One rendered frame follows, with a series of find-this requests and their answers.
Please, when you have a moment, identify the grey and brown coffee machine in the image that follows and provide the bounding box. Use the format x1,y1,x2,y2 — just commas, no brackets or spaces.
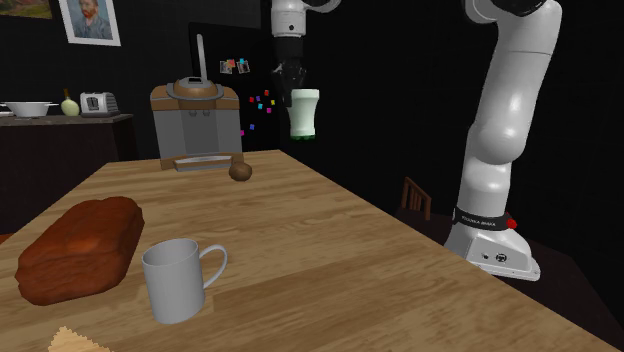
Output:
149,74,244,173

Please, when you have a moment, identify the brown kiwi fruit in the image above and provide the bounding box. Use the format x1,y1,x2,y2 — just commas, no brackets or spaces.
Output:
227,161,254,183

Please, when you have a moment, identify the dark robot stand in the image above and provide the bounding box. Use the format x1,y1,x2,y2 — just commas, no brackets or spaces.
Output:
393,208,624,352

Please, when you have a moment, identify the beige serrated cracker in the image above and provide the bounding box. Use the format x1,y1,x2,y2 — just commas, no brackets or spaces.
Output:
47,324,114,352

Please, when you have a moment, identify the white mug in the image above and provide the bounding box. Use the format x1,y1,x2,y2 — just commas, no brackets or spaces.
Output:
140,237,229,326

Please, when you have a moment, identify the black fridge with magnets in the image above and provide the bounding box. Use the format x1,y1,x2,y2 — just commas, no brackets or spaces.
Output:
187,20,283,153

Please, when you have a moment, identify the brown bread loaf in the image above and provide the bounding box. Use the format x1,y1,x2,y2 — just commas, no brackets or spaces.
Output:
13,195,146,308

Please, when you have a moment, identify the dark sideboard with kitchenware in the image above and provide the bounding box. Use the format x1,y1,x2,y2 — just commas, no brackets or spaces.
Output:
0,88,139,236

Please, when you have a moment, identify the framed portrait painting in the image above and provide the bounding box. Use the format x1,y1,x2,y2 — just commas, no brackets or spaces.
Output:
57,0,123,48

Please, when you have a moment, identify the brown wooden chair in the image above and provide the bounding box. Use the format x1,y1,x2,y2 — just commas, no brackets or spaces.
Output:
399,175,434,222

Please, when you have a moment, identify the white bottle with green base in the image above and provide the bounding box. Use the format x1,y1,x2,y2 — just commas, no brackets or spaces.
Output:
285,88,321,143

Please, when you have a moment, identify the wooden table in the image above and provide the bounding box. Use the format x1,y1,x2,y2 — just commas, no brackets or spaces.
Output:
0,148,621,352

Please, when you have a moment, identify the landscape wall picture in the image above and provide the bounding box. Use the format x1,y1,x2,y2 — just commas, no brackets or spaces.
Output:
0,0,54,21

